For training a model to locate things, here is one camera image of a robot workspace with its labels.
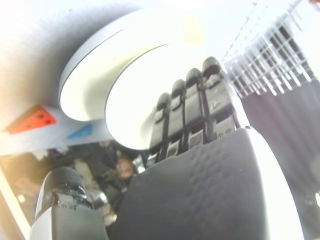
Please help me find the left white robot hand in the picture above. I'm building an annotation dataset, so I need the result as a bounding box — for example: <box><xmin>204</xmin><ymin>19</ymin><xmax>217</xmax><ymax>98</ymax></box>
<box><xmin>29</xmin><ymin>56</ymin><xmax>306</xmax><ymax>240</ymax></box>

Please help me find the white plate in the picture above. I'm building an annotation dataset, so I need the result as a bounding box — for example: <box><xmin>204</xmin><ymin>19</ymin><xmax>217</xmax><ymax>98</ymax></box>
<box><xmin>58</xmin><ymin>9</ymin><xmax>206</xmax><ymax>123</ymax></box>
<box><xmin>104</xmin><ymin>42</ymin><xmax>226</xmax><ymax>151</ymax></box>

